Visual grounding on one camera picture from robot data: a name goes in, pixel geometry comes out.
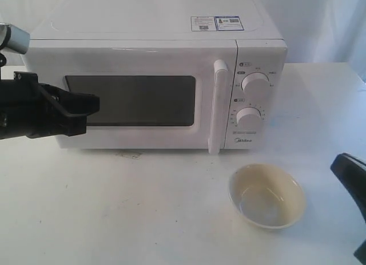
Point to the cream ceramic bowl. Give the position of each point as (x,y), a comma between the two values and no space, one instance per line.
(266,196)

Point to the white microwave oven body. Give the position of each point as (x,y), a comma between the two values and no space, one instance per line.
(260,47)

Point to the upper white control knob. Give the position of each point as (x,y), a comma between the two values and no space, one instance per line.
(256,83)

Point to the right blue label sticker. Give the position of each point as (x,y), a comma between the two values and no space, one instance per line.
(228,23)

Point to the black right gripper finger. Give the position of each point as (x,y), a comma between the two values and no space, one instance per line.
(350,171)

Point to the white control knob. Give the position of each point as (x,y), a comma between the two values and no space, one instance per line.
(256,83)
(249,117)

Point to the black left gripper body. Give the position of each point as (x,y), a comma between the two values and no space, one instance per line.
(25,112)

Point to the lower white control knob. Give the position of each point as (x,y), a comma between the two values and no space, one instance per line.
(249,117)

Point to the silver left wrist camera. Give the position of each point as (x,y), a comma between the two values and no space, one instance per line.
(14,39)

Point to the white microwave door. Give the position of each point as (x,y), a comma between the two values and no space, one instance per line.
(153,94)

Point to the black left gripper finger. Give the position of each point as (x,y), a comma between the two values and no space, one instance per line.
(70,104)

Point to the left white label sticker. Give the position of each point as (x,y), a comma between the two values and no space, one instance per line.
(203,23)

